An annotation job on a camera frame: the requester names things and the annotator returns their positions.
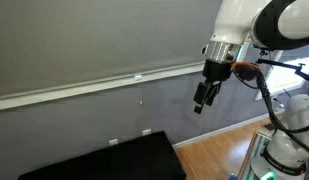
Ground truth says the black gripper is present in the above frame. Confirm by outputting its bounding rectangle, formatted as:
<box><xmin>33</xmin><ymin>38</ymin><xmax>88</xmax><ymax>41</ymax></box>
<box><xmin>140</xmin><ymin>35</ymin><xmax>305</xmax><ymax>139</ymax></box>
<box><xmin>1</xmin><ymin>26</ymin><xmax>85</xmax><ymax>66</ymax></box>
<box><xmin>193</xmin><ymin>59</ymin><xmax>234</xmax><ymax>115</ymax></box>

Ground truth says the grey roller shade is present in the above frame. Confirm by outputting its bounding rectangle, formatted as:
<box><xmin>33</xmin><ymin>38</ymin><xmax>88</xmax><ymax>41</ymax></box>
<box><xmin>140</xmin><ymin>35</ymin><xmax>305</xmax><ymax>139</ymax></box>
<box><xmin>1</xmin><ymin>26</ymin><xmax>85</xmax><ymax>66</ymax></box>
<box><xmin>0</xmin><ymin>0</ymin><xmax>225</xmax><ymax>101</ymax></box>

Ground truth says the bright side window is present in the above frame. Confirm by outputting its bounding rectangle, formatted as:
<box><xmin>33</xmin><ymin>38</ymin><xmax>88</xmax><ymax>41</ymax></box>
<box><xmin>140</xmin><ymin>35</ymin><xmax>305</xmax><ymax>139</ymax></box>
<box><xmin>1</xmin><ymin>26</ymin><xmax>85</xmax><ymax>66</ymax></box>
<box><xmin>255</xmin><ymin>49</ymin><xmax>309</xmax><ymax>101</ymax></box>

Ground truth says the white baseboard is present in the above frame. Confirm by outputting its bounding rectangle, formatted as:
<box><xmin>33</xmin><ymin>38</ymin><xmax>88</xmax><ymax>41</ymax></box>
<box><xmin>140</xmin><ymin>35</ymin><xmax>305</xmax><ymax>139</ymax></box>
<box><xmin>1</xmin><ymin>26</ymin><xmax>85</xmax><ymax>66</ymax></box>
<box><xmin>172</xmin><ymin>111</ymin><xmax>285</xmax><ymax>149</ymax></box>

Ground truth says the dark floor vent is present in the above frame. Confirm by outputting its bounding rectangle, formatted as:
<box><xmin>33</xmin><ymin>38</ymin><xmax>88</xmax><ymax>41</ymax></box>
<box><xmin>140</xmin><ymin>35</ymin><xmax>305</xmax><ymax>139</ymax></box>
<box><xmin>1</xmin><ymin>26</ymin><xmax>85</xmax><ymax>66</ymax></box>
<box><xmin>263</xmin><ymin>122</ymin><xmax>276</xmax><ymax>131</ymax></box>

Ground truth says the robot mounting table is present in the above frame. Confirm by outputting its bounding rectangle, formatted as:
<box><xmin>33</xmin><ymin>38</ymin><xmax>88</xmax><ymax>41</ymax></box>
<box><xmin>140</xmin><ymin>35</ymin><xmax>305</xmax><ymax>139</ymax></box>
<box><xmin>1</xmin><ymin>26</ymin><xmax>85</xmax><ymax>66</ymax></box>
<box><xmin>237</xmin><ymin>129</ymin><xmax>276</xmax><ymax>180</ymax></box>

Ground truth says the black table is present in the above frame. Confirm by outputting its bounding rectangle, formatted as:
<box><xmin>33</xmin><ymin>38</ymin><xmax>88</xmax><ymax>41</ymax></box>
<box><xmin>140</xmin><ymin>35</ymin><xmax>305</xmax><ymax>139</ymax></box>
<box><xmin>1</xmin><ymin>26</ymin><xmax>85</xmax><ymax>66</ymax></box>
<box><xmin>17</xmin><ymin>130</ymin><xmax>188</xmax><ymax>180</ymax></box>

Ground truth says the black cable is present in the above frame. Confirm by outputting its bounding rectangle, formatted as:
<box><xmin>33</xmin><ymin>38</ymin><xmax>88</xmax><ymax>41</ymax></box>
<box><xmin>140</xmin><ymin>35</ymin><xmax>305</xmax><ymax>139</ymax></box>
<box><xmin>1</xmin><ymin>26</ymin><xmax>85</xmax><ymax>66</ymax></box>
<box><xmin>255</xmin><ymin>71</ymin><xmax>309</xmax><ymax>156</ymax></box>
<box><xmin>233</xmin><ymin>71</ymin><xmax>262</xmax><ymax>91</ymax></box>

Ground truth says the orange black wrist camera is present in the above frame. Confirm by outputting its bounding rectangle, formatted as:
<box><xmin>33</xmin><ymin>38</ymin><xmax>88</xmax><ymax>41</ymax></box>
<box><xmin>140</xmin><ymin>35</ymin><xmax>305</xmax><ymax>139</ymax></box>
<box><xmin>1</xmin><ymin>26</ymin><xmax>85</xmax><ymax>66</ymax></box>
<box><xmin>231</xmin><ymin>61</ymin><xmax>264</xmax><ymax>83</ymax></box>

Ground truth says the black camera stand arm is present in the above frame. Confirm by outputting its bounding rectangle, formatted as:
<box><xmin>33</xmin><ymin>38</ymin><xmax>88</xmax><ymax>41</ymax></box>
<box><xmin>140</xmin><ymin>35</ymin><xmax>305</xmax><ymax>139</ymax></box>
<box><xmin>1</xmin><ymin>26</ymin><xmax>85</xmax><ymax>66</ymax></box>
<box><xmin>255</xmin><ymin>58</ymin><xmax>309</xmax><ymax>84</ymax></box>

